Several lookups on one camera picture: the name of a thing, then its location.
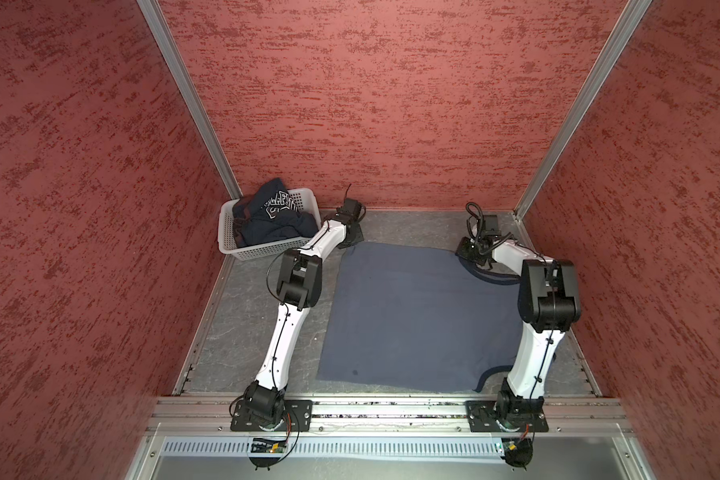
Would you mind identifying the dark navy tank top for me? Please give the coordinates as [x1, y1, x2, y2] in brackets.
[232, 178, 319, 247]

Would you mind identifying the connector board with wires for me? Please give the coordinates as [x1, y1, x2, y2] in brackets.
[502, 425, 535, 470]
[248, 411, 302, 470]

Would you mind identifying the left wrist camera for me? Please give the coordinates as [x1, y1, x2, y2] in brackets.
[336, 198, 366, 225]

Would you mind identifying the right connector board with wires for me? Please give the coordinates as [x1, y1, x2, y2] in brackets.
[502, 425, 535, 470]

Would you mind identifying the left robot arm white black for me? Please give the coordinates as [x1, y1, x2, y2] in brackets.
[239, 214, 363, 431]

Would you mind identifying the left corner aluminium post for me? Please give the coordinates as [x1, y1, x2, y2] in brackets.
[137, 0, 242, 199]

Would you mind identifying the left connector board with wires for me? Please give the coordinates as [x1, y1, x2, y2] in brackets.
[248, 411, 302, 470]

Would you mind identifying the grey blue tank top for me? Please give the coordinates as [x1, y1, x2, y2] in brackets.
[317, 242, 522, 393]

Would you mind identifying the white plastic laundry basket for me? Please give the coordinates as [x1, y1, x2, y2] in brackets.
[217, 188, 321, 261]

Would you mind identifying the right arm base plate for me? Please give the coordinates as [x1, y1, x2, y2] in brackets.
[465, 398, 549, 434]

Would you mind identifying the corner aluminium post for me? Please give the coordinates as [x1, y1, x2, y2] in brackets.
[513, 0, 652, 223]
[137, 0, 242, 199]

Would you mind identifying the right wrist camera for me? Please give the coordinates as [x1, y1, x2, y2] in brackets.
[465, 202, 502, 242]

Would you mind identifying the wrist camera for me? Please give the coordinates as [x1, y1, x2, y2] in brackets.
[336, 198, 366, 225]
[465, 202, 502, 242]

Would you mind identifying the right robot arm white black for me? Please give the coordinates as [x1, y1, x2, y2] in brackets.
[456, 234, 582, 432]

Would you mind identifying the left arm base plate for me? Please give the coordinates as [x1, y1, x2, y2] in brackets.
[229, 400, 313, 433]

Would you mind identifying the aluminium front rail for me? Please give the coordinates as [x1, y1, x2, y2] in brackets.
[147, 394, 634, 437]

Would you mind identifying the perforated cable duct strip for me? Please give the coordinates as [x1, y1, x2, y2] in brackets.
[160, 436, 503, 462]

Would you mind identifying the right corner aluminium post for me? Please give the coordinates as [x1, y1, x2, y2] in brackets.
[513, 0, 652, 223]

